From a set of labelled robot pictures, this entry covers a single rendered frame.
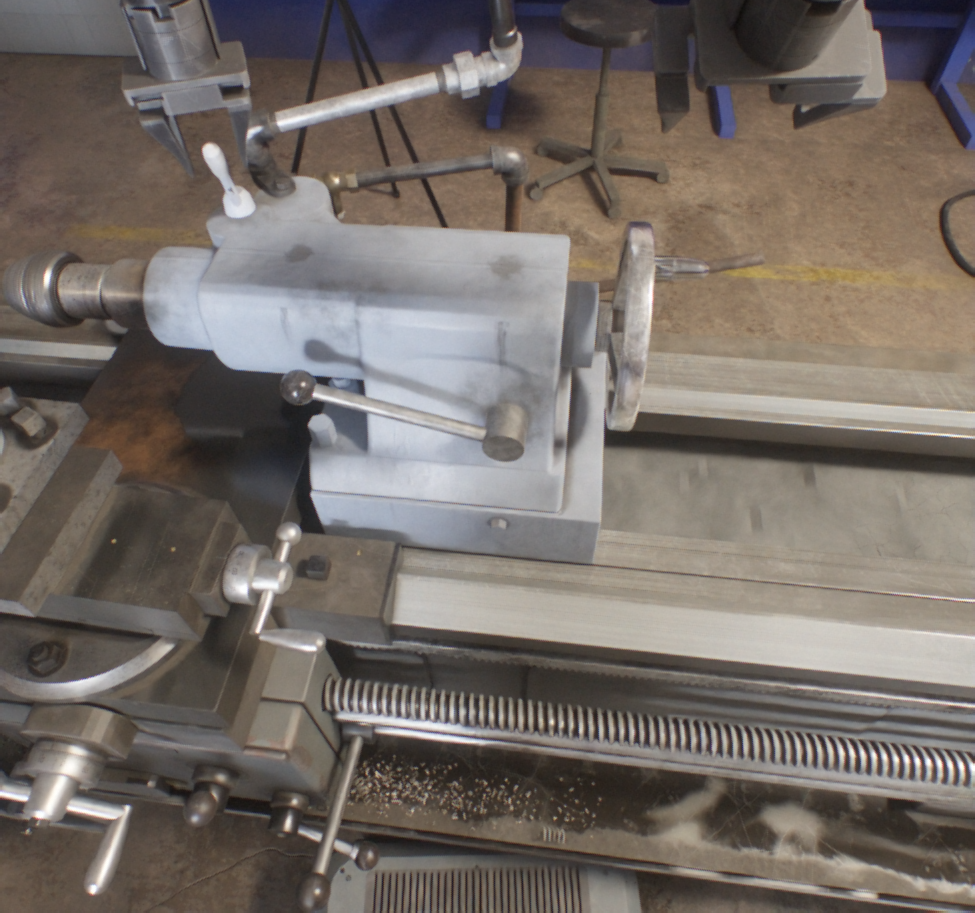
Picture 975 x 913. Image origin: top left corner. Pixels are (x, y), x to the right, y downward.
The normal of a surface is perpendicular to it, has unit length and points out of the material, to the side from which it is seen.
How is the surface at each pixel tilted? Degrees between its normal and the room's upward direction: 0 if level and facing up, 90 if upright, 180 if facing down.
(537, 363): 78
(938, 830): 0
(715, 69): 30
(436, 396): 72
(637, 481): 15
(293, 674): 0
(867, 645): 36
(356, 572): 0
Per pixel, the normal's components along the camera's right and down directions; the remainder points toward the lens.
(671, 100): -0.01, -0.16
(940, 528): 0.17, -0.61
